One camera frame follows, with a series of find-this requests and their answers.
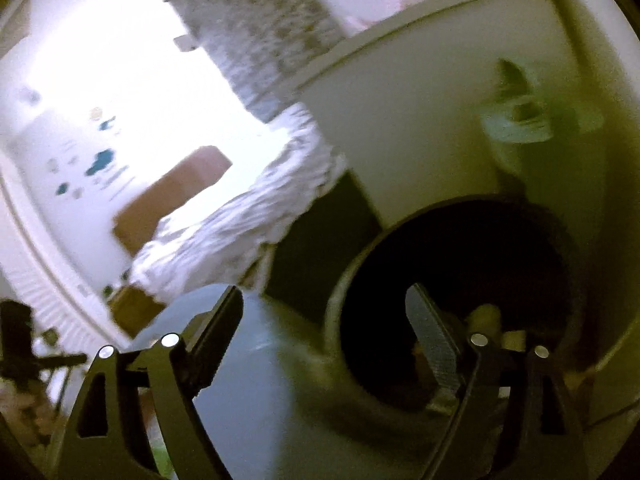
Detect white ruffled duvet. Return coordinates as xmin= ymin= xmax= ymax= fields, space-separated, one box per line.
xmin=127 ymin=102 xmax=348 ymax=306

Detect pink plush toy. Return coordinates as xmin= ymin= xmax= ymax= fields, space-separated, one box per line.
xmin=345 ymin=0 xmax=426 ymax=31

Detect black trash bin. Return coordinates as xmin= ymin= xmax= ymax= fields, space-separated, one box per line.
xmin=322 ymin=195 xmax=591 ymax=413

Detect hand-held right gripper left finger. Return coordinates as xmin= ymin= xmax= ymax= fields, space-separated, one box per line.
xmin=47 ymin=285 xmax=246 ymax=480

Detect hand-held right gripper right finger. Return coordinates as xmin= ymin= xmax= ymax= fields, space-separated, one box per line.
xmin=404 ymin=284 xmax=596 ymax=480

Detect white cabinet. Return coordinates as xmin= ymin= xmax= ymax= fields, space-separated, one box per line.
xmin=295 ymin=0 xmax=640 ymax=311

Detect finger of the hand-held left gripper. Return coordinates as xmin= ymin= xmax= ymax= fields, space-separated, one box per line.
xmin=31 ymin=354 xmax=88 ymax=368

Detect wooden nightstand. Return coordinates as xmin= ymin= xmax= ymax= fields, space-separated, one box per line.
xmin=102 ymin=282 xmax=166 ymax=336

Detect cloud and sun wall stickers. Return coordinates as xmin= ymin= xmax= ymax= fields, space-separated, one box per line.
xmin=20 ymin=87 xmax=136 ymax=201

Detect floral roman blind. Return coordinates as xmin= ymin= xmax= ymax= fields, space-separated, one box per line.
xmin=162 ymin=0 xmax=351 ymax=123

